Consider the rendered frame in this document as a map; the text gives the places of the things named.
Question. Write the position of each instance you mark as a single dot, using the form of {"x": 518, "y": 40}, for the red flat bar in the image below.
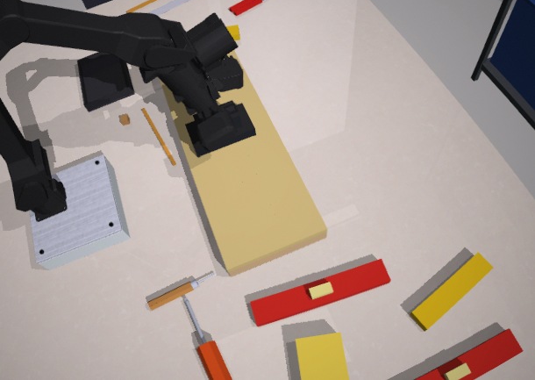
{"x": 478, "y": 360}
{"x": 322, "y": 292}

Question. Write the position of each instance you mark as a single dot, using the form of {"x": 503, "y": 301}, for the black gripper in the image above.
{"x": 218, "y": 126}

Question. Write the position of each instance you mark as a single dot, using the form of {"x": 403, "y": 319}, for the small orange cube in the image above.
{"x": 125, "y": 119}

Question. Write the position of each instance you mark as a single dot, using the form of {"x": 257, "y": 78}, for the orange long thin bar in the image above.
{"x": 140, "y": 6}
{"x": 159, "y": 137}

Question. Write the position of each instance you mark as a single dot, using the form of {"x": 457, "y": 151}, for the tan rectangular panel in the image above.
{"x": 257, "y": 204}

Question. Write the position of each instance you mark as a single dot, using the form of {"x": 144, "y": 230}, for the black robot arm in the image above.
{"x": 158, "y": 47}

